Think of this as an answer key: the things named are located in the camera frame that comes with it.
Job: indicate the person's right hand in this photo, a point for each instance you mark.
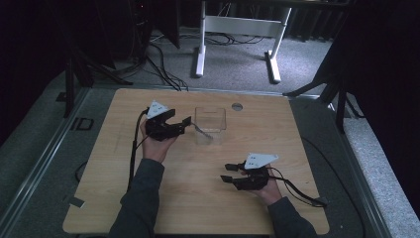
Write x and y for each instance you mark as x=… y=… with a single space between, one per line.
x=271 y=191

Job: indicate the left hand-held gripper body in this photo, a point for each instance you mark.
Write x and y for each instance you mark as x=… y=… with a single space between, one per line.
x=161 y=129

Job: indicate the black metal stand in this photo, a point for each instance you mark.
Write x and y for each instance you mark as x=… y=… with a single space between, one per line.
x=70 y=89
x=340 y=102

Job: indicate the white desk frame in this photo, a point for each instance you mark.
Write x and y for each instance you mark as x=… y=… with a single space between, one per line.
x=241 y=25

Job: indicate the blue toothbrush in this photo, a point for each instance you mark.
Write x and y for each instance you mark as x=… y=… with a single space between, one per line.
x=202 y=131

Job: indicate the person's left hand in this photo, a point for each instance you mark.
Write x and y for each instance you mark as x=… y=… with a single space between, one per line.
x=155 y=148

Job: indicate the grey round table grommet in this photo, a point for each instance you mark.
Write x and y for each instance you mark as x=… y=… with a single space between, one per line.
x=237 y=106

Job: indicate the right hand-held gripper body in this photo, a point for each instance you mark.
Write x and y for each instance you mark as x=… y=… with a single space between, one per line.
x=256 y=175

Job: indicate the clear plastic container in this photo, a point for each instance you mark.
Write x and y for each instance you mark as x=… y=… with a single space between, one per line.
x=211 y=122

